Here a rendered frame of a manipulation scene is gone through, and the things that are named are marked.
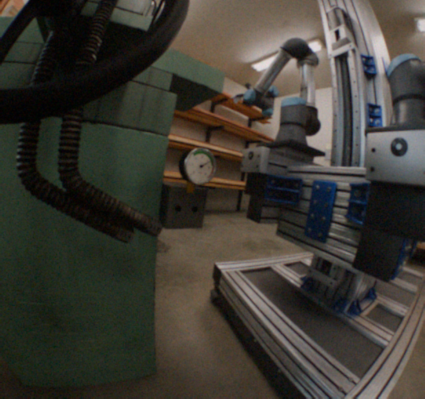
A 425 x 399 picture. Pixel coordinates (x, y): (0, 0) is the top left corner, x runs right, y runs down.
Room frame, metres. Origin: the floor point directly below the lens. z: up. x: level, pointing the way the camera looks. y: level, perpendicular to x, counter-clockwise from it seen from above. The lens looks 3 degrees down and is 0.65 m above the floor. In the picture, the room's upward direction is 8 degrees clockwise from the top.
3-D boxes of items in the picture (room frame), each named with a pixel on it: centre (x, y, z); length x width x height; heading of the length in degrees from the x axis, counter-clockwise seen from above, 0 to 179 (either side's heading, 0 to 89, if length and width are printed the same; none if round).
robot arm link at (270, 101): (1.02, -0.25, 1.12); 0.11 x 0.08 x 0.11; 125
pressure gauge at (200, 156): (0.32, 0.03, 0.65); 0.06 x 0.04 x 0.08; 125
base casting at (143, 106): (0.45, 0.44, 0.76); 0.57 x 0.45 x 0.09; 35
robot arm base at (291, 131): (0.73, -0.31, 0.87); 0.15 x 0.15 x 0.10
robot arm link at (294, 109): (0.74, -0.31, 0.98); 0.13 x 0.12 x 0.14; 125
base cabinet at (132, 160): (0.44, 0.44, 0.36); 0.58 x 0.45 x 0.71; 35
